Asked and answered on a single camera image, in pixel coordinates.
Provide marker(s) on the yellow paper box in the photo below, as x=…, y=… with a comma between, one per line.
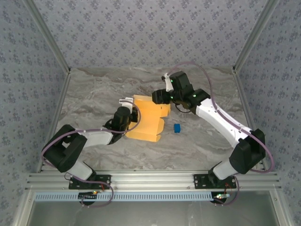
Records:
x=148, y=117

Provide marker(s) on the blue toy brick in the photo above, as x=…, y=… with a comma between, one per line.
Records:
x=177, y=128

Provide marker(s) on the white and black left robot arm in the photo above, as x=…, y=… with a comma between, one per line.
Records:
x=65, y=148

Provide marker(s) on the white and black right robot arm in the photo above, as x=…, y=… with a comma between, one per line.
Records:
x=223, y=122

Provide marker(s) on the aluminium mounting beam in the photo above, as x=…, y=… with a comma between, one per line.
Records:
x=152, y=180

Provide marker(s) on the small black adapter board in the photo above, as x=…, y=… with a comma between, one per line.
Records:
x=88, y=195
x=221, y=196

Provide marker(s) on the grey metal panel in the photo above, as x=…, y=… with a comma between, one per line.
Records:
x=150, y=214

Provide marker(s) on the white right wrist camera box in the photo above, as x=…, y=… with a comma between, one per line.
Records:
x=168, y=83

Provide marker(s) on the aluminium table side rail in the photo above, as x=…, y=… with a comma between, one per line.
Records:
x=242, y=94
x=59, y=106

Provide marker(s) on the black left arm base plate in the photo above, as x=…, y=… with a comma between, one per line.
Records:
x=105, y=181

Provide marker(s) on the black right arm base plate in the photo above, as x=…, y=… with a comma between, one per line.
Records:
x=200, y=181

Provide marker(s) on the aluminium frame post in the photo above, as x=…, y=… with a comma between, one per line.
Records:
x=48, y=35
x=254, y=35

